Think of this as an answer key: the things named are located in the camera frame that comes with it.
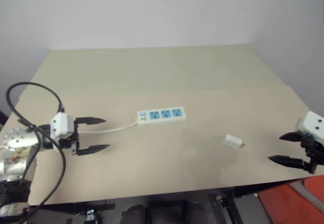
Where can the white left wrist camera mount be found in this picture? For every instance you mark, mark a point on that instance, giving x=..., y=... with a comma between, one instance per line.
x=60, y=126

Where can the white plug adapter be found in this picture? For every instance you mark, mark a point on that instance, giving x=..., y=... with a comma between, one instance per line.
x=231, y=142

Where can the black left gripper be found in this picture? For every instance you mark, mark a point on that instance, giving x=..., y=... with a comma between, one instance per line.
x=75, y=140

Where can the black table frame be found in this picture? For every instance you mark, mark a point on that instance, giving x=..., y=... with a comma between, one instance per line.
x=233, y=198

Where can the dark rounded shape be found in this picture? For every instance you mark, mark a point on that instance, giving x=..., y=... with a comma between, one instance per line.
x=164, y=212

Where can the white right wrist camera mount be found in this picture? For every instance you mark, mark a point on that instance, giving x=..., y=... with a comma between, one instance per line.
x=312, y=125

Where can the white power strip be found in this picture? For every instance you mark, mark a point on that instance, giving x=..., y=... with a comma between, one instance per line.
x=162, y=117

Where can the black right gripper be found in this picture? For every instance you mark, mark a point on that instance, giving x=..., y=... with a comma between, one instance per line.
x=312, y=153

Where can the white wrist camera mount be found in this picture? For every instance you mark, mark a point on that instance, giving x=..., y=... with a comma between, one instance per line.
x=312, y=125
x=60, y=126

